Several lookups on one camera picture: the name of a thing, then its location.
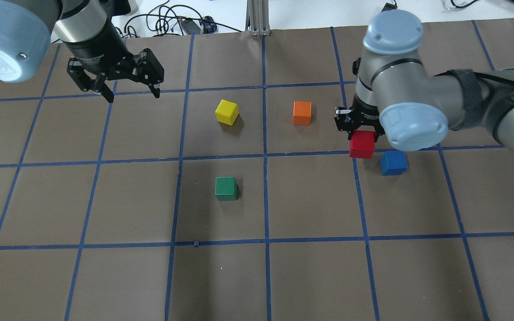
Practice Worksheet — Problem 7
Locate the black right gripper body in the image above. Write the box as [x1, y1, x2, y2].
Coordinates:
[334, 100, 384, 134]

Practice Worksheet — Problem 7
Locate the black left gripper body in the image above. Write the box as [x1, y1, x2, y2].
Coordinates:
[67, 48, 165, 90]

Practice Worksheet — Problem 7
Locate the red wooden block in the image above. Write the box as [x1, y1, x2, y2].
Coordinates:
[349, 130, 377, 159]

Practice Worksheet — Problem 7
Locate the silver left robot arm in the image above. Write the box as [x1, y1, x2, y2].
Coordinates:
[0, 0, 165, 103]

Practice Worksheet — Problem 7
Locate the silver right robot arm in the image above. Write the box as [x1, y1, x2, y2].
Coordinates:
[334, 9, 514, 153]

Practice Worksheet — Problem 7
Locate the blue wooden block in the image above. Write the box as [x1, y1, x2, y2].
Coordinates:
[379, 151, 409, 176]

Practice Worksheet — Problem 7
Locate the orange wooden block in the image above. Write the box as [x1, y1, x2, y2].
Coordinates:
[292, 101, 312, 126]

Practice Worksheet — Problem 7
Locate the yellow wooden block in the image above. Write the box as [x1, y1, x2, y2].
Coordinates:
[215, 99, 239, 126]

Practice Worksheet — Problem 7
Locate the green wooden block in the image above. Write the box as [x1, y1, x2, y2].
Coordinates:
[215, 177, 238, 202]

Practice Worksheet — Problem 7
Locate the black power adapter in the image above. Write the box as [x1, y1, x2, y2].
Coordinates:
[179, 18, 202, 35]

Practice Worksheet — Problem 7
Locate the aluminium frame post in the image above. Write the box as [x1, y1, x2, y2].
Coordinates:
[245, 0, 270, 37]

